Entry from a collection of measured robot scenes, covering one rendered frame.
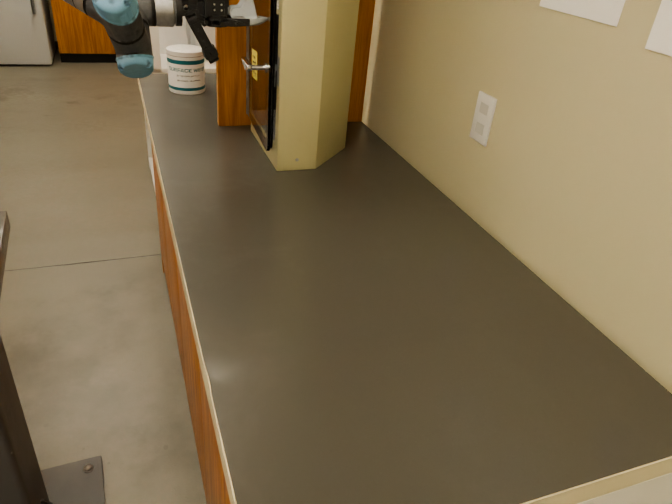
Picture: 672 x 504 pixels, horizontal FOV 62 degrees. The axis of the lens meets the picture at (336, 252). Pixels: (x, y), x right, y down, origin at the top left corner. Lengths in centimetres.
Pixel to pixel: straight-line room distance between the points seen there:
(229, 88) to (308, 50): 44
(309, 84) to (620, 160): 76
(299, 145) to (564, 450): 99
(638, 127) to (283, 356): 70
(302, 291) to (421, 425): 36
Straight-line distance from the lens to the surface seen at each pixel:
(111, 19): 120
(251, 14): 142
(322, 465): 77
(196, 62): 213
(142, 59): 129
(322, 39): 145
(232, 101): 182
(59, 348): 246
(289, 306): 100
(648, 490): 99
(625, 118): 110
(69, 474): 200
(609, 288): 114
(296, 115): 148
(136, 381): 225
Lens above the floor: 155
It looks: 31 degrees down
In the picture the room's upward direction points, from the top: 6 degrees clockwise
